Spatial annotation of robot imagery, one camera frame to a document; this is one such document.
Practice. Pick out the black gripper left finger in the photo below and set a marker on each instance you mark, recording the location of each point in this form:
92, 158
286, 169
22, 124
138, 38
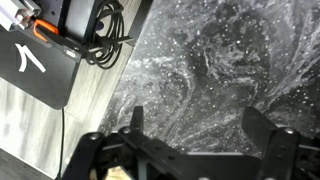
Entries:
137, 120

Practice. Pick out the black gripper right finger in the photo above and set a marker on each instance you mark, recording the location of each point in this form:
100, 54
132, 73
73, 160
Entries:
258, 128

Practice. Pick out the black perforated cart board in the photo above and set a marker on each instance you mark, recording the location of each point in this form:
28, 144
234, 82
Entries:
42, 72

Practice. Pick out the orange black clamp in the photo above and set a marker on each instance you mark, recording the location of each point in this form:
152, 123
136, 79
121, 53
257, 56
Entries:
40, 26

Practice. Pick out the aluminium extrusion bar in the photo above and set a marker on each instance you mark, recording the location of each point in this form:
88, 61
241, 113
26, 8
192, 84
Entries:
17, 13

